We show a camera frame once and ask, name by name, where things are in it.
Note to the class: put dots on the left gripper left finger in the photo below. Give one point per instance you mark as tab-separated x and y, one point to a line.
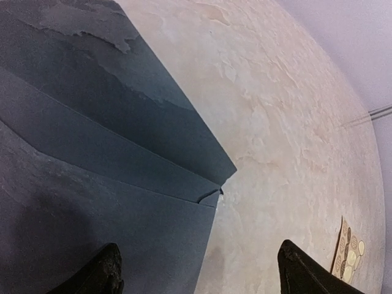
102	274

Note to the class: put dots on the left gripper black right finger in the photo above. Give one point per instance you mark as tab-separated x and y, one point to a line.
300	274

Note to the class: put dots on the round sticker seal sheet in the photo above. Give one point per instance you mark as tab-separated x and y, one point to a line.
348	253

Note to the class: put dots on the blue grey envelope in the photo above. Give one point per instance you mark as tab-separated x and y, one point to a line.
99	145

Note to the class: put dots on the right aluminium corner post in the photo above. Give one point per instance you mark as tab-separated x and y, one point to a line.
368	117

